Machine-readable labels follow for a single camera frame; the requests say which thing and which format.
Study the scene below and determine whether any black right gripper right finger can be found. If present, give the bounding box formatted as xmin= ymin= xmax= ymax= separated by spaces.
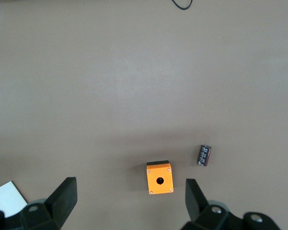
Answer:
xmin=181 ymin=178 xmax=281 ymax=230

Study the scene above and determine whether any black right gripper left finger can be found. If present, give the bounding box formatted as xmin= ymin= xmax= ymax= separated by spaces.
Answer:
xmin=0 ymin=176 xmax=77 ymax=230

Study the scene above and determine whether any white drawer cabinet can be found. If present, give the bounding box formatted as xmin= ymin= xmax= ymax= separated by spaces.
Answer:
xmin=0 ymin=181 xmax=28 ymax=219

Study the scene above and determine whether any black cylindrical capacitor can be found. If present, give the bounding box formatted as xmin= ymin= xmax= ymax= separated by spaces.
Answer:
xmin=196 ymin=144 xmax=212 ymax=167

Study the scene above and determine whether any orange enclosure box with hole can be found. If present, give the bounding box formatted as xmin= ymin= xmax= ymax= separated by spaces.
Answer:
xmin=146 ymin=160 xmax=174 ymax=195

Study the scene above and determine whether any black looped cable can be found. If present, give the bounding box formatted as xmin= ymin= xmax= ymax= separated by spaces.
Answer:
xmin=171 ymin=0 xmax=194 ymax=11

